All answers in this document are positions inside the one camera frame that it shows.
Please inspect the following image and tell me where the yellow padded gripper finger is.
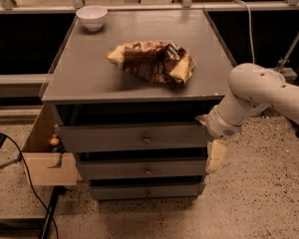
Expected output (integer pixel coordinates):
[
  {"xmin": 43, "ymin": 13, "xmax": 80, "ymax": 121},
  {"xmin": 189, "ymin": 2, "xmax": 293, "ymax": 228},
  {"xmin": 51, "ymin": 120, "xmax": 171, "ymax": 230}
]
[
  {"xmin": 205, "ymin": 139, "xmax": 228, "ymax": 174},
  {"xmin": 195, "ymin": 115, "xmax": 208, "ymax": 125}
]

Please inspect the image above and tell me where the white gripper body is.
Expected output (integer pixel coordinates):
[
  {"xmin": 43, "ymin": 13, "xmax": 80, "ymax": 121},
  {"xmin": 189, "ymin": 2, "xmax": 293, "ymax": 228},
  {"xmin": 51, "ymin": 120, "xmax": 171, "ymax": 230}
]
[{"xmin": 206, "ymin": 107, "xmax": 241, "ymax": 139}]

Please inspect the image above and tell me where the grey top drawer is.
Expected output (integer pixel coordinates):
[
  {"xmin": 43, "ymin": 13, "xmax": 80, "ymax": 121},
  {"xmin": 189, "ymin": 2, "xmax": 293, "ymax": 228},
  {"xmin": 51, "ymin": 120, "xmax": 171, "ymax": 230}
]
[{"xmin": 60, "ymin": 121, "xmax": 211, "ymax": 152}]

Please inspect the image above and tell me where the grey drawer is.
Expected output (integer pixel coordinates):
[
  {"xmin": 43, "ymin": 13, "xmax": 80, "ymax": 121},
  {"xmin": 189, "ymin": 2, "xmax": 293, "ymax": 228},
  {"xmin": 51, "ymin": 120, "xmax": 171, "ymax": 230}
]
[
  {"xmin": 90, "ymin": 181, "xmax": 205, "ymax": 200},
  {"xmin": 60, "ymin": 121, "xmax": 211, "ymax": 152},
  {"xmin": 77, "ymin": 157, "xmax": 206, "ymax": 180}
]

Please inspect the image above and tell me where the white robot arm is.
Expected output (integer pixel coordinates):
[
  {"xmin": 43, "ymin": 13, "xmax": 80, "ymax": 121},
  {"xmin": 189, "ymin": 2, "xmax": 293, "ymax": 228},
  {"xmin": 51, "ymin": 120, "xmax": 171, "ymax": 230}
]
[{"xmin": 195, "ymin": 63, "xmax": 299, "ymax": 174}]

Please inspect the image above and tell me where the grey middle drawer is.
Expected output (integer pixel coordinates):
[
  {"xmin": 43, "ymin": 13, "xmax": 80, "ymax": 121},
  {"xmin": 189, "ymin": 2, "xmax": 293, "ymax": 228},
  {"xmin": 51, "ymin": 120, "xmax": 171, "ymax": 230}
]
[{"xmin": 77, "ymin": 157, "xmax": 206, "ymax": 180}]

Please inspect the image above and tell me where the grey drawer cabinet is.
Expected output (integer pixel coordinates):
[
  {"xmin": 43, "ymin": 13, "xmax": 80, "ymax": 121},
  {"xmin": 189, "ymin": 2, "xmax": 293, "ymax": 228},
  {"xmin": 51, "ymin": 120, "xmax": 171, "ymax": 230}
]
[{"xmin": 42, "ymin": 10, "xmax": 235, "ymax": 187}]

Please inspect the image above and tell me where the grey bottom drawer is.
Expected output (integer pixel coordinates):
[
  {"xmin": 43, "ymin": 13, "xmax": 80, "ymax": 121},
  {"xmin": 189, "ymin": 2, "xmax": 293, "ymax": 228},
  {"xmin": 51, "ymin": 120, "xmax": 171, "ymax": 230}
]
[{"xmin": 90, "ymin": 181, "xmax": 205, "ymax": 200}]

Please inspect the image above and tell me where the crumpled brown chip bag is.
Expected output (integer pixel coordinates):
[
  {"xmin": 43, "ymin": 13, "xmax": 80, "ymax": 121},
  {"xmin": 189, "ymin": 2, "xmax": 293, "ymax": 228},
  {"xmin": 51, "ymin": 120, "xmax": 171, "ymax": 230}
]
[{"xmin": 106, "ymin": 41, "xmax": 196, "ymax": 84}]

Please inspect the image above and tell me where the small orange figurine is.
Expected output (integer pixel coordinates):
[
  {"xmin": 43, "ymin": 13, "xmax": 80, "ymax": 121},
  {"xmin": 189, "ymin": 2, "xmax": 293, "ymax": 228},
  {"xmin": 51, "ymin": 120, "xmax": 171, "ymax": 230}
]
[{"xmin": 49, "ymin": 124, "xmax": 64, "ymax": 153}]

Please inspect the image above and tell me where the white ceramic bowl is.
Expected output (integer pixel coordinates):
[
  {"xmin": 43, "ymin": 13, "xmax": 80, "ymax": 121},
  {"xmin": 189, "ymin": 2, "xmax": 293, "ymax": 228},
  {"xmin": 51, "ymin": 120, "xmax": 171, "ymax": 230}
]
[{"xmin": 76, "ymin": 5, "xmax": 108, "ymax": 31}]

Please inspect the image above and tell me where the black floor bar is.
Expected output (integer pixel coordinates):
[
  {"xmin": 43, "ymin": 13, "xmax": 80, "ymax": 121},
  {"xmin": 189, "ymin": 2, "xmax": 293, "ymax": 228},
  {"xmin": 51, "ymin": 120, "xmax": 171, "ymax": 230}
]
[{"xmin": 0, "ymin": 186, "xmax": 66, "ymax": 239}]

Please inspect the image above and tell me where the white cable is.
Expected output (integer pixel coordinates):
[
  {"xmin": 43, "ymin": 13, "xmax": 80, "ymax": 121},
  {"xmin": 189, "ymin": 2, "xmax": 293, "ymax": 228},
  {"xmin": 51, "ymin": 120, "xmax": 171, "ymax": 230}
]
[{"xmin": 231, "ymin": 0, "xmax": 256, "ymax": 66}]

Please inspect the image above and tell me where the black cable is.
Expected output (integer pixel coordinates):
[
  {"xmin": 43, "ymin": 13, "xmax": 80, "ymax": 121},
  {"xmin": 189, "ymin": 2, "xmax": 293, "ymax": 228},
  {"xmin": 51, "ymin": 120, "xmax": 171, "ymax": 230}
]
[{"xmin": 1, "ymin": 132, "xmax": 60, "ymax": 239}]

